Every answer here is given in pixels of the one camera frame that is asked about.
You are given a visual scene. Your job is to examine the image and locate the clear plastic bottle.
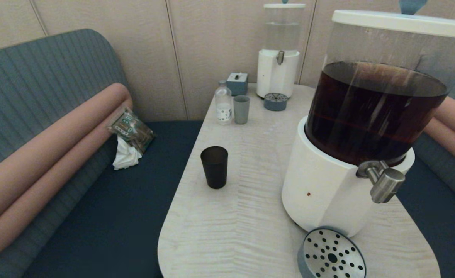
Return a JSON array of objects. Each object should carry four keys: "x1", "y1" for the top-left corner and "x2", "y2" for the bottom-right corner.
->
[{"x1": 214, "y1": 80, "x2": 233, "y2": 125}]

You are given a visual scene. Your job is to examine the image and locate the white crumpled tissue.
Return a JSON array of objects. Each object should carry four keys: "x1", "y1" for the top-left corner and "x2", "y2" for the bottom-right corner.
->
[{"x1": 112, "y1": 136, "x2": 142, "y2": 170}]

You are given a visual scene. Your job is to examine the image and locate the black plastic cup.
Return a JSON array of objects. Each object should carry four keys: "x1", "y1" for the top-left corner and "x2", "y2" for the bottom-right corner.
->
[{"x1": 200, "y1": 146, "x2": 229, "y2": 190}]

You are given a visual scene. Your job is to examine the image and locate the large silver dispenser tap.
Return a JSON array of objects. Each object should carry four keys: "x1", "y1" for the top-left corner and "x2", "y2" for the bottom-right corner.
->
[{"x1": 356, "y1": 160, "x2": 406, "y2": 204}]

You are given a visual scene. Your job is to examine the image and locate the large dark tea dispenser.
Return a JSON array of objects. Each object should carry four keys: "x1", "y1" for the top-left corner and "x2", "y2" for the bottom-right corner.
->
[{"x1": 282, "y1": 0, "x2": 455, "y2": 237}]

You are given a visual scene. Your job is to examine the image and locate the grey plastic cup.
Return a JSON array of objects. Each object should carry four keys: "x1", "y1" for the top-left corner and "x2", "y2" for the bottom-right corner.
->
[{"x1": 233, "y1": 95, "x2": 251, "y2": 125}]

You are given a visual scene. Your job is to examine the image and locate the small grey drip tray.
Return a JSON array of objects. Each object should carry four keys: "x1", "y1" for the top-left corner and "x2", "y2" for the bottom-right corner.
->
[{"x1": 264, "y1": 93, "x2": 289, "y2": 112}]

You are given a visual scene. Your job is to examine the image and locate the large grey perforated drip tray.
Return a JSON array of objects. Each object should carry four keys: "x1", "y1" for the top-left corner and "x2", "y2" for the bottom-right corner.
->
[{"x1": 298, "y1": 227, "x2": 367, "y2": 278}]

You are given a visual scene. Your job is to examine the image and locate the grey tissue box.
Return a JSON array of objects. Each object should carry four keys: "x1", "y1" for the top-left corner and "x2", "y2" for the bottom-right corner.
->
[{"x1": 226, "y1": 72, "x2": 249, "y2": 96}]

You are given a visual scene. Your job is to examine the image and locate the green snack packet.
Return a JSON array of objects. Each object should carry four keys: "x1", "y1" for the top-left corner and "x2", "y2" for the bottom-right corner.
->
[{"x1": 107, "y1": 108, "x2": 155, "y2": 154}]

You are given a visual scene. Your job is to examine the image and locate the small clear water dispenser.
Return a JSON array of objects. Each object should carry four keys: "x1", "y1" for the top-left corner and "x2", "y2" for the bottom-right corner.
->
[{"x1": 256, "y1": 0, "x2": 306, "y2": 99}]

